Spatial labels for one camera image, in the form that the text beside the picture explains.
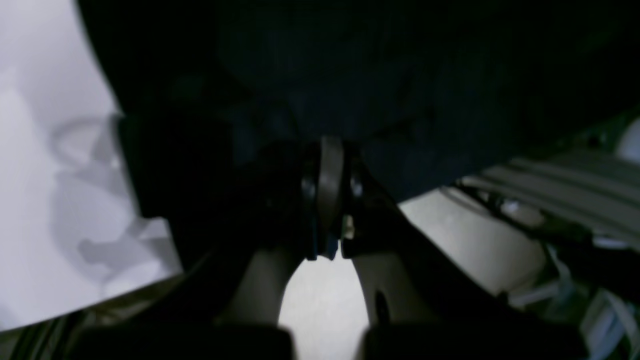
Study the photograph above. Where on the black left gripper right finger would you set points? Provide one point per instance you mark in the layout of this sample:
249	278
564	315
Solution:
420	304

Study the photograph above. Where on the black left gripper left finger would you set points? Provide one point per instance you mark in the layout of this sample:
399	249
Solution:
227	307

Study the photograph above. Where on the black t-shirt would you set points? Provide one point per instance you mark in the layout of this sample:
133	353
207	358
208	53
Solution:
219	98

